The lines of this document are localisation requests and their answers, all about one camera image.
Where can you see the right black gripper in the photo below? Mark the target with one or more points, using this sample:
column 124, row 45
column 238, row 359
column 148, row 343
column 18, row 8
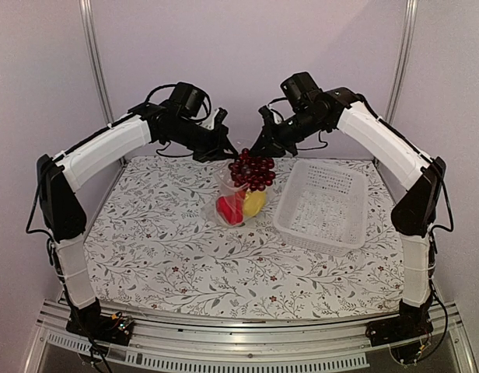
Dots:
column 272, row 145

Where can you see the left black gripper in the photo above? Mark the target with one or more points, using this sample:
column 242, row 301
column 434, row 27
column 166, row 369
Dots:
column 217, row 151

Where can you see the dark red grapes bunch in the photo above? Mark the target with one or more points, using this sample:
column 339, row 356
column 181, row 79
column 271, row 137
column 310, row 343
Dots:
column 251, row 172

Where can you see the clear zip top bag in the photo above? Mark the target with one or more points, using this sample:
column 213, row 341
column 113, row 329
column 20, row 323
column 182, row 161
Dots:
column 225, row 187

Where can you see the red bell pepper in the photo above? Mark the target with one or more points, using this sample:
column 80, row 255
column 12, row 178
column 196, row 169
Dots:
column 230, row 208

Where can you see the yellow lemon back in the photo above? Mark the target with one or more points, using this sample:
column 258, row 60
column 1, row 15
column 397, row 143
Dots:
column 254, row 202

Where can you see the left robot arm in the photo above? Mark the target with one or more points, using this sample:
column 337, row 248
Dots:
column 60, row 177

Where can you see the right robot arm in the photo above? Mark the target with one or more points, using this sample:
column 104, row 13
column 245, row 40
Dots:
column 419, row 174

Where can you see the white plastic basket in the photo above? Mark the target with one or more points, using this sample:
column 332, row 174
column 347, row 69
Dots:
column 323, row 207

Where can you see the floral tablecloth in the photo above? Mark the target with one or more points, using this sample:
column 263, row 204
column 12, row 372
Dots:
column 153, row 247

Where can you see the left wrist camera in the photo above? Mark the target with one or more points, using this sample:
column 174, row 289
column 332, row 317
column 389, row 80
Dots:
column 189, row 99

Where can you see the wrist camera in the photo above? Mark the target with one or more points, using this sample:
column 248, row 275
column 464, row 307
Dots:
column 300, row 90
column 189, row 99

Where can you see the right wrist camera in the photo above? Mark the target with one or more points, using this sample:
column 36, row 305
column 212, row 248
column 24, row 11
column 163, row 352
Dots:
column 300, row 90

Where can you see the right aluminium post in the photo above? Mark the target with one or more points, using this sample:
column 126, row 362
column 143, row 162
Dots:
column 404, row 51

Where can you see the aluminium post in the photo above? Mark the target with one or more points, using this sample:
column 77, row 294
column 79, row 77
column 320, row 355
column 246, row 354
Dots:
column 404, row 51
column 89, row 29

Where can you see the aluminium front rail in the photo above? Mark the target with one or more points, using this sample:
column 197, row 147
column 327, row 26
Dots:
column 173, row 342

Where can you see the left aluminium post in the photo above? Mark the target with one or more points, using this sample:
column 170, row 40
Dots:
column 89, row 29

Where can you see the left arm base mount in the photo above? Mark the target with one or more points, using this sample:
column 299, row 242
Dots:
column 116, row 329

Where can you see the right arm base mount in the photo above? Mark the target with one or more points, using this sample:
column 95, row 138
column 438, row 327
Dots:
column 406, row 336

